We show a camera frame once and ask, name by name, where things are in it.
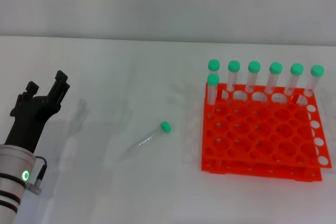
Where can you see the orange plastic test tube rack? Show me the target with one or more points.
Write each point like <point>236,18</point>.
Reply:
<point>262,134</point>

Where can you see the clear test tube green cap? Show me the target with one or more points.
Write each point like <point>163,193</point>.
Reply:
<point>233,66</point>
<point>214,64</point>
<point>254,67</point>
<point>275,68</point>
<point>212,82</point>
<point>296,69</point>
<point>317,70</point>
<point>149,138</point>

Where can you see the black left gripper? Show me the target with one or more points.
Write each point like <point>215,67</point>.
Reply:
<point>29,119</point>

